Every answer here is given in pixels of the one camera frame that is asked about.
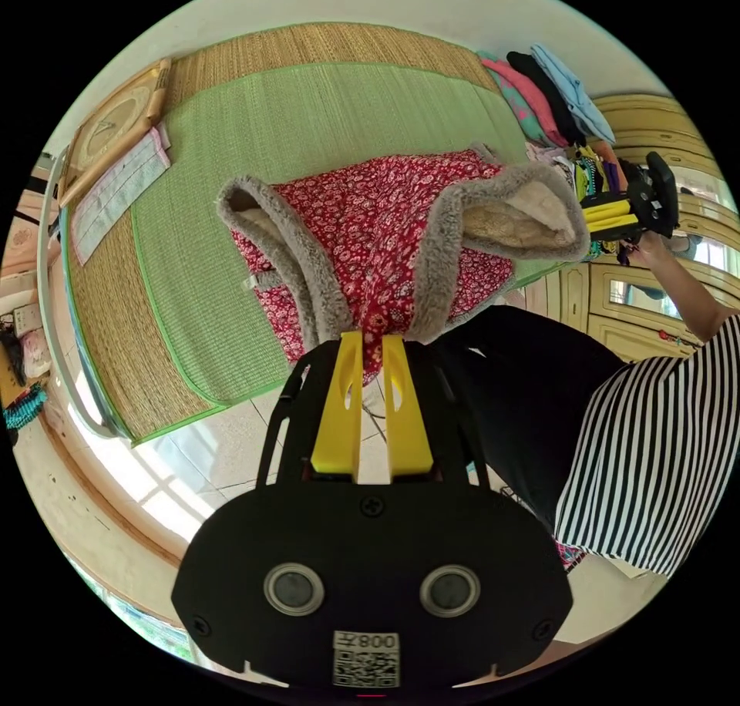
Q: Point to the person's right hand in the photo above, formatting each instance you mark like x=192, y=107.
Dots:
x=650, y=248

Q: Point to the red floral vest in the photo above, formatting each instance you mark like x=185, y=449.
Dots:
x=376, y=232

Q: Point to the bed with green woven mat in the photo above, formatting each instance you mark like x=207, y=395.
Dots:
x=277, y=122

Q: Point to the person's body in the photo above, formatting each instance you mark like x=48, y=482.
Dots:
x=613, y=428

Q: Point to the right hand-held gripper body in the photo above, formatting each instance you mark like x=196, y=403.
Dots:
x=659, y=186

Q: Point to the pile of clothes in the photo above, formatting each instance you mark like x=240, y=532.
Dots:
x=543, y=99

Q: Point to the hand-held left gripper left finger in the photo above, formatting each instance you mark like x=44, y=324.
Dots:
x=338, y=423

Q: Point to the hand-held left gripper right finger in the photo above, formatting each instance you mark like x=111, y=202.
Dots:
x=407, y=434

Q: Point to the person's right forearm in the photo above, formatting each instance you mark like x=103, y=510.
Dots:
x=688, y=290

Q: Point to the yellow wooden cupboard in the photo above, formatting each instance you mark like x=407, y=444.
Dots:
x=636, y=307

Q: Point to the pink checked folded cloth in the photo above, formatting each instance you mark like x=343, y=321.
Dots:
x=118, y=194

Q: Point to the square wooden clock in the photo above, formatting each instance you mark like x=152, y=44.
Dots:
x=110, y=131

